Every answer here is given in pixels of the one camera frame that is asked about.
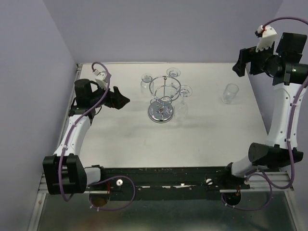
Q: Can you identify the clear wine glass far right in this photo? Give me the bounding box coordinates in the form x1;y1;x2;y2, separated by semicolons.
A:
166;67;181;86

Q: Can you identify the chrome wine glass rack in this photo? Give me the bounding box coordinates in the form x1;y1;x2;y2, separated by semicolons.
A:
147;76;181;124

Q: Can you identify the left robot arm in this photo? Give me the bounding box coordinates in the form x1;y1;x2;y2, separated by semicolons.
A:
42;79;130;195

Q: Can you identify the clear wine glass front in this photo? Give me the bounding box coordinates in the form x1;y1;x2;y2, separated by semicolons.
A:
221;83;239;104

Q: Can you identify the clear wine glass far left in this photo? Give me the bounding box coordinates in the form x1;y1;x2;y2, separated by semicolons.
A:
140;73;153;97

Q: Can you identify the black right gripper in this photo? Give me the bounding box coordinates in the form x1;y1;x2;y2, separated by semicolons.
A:
231;41;280;77

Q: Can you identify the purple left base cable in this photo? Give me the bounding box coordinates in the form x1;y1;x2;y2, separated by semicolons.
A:
89;176;137;212

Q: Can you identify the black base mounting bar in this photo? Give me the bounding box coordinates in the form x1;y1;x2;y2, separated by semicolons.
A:
87;167;250;201

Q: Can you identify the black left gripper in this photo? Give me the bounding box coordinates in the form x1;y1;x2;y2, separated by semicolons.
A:
90;82;130;109

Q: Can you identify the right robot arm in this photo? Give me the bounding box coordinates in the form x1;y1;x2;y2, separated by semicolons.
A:
221;32;308;189

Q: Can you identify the clear wine glass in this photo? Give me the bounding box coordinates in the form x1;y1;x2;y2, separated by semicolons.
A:
221;83;239;104
166;67;181;86
174;85;193;121
140;73;153;97

